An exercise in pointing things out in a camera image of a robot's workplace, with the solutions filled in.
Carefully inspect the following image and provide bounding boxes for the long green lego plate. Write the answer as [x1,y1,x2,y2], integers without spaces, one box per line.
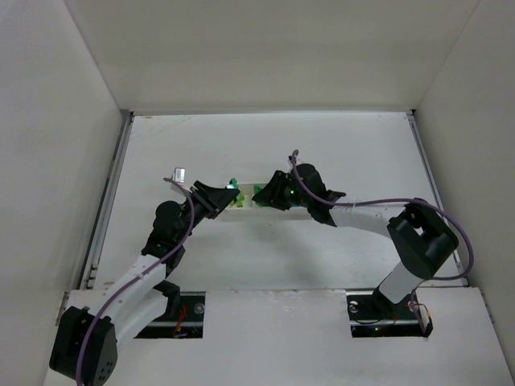
[252,184,266,207]

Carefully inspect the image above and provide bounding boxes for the lime lego brick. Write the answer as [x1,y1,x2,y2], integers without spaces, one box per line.
[230,192,245,208]

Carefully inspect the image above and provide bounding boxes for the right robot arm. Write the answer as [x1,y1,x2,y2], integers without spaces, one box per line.
[253,164,459,310]

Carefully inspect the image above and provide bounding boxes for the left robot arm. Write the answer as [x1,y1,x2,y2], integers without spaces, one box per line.
[49,181,240,385]

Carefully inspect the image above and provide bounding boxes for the white three-compartment tray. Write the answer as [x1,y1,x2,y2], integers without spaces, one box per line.
[217,183,311,222]

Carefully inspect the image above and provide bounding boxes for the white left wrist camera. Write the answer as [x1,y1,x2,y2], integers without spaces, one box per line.
[171,167,186,188]

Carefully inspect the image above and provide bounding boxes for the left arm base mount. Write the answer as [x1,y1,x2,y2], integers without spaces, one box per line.
[136,281,206,339]

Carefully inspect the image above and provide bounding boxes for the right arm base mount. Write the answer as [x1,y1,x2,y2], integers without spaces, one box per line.
[346,289,434,339]

